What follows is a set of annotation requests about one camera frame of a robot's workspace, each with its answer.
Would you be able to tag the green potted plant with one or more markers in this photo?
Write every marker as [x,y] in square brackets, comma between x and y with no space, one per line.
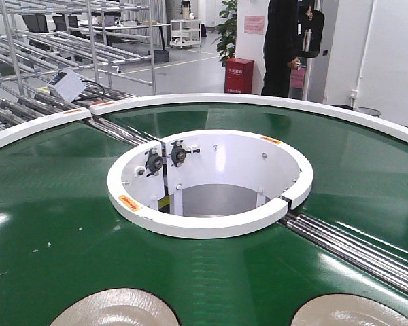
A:
[227,30]

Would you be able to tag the water dispenser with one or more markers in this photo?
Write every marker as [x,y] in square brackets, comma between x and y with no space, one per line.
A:
[308,41]

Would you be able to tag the white outer rim guard right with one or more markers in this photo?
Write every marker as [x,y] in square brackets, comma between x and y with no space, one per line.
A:
[376,123]

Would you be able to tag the person in black clothes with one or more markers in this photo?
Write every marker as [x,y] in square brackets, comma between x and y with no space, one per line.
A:
[280,44]

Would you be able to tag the white inner ring guard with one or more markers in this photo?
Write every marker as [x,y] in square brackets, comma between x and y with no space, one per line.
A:
[239,183]

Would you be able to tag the green round conveyor belt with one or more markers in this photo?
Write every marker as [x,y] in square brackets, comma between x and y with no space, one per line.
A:
[61,239]

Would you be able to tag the red fire cabinet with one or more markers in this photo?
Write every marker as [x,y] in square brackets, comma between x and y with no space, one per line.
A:
[238,76]

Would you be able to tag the steel rollers left gap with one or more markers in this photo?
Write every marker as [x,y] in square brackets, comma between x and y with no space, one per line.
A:
[127,134]

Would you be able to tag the steel rollers right gap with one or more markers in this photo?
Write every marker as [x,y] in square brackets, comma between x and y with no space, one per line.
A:
[382,264]

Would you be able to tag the black bearing block right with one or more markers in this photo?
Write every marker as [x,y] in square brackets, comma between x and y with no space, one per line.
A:
[178,153]

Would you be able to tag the white utility cart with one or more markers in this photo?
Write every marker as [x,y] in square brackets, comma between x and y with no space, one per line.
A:
[185,33]

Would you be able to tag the black bearing block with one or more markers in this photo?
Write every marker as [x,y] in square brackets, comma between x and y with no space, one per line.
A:
[154,162]
[178,153]

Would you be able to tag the white control box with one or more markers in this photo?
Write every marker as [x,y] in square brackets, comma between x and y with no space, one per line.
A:
[66,85]

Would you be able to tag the steel rollers gap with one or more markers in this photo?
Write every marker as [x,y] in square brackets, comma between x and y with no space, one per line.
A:
[127,134]
[382,264]

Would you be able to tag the black bearing block left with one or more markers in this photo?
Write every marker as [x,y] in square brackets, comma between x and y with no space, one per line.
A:
[154,162]

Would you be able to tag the pink notice on wall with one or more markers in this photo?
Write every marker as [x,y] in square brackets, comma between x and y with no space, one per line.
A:
[254,24]

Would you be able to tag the metal roller rack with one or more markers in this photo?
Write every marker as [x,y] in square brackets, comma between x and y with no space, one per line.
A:
[43,37]

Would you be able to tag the beige plate black rim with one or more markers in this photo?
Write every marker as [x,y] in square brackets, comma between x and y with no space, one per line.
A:
[120,306]
[346,309]

